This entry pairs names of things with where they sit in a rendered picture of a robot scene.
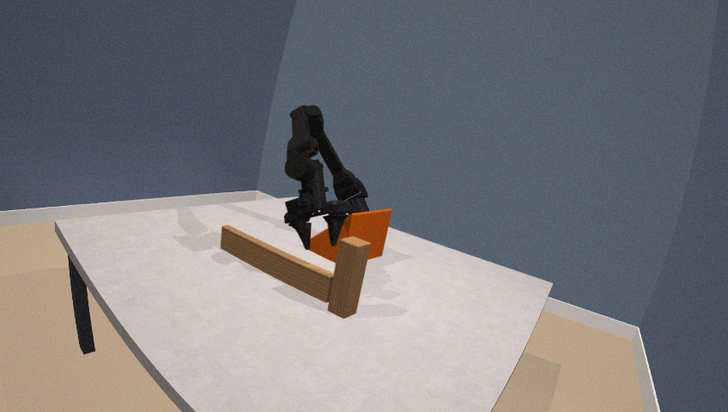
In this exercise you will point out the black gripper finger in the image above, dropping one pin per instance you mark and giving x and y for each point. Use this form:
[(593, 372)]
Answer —
[(334, 223), (304, 230)]

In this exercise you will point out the light wooden plank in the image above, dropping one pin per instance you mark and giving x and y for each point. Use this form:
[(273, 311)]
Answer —
[(290, 269)]

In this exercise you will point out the wooden post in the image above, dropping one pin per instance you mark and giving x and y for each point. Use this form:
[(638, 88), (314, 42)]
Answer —
[(352, 255)]

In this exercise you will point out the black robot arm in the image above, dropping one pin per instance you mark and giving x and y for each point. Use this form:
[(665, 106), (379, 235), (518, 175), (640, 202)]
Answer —
[(309, 138)]

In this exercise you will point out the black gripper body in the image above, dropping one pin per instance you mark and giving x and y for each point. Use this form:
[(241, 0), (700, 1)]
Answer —
[(335, 207)]

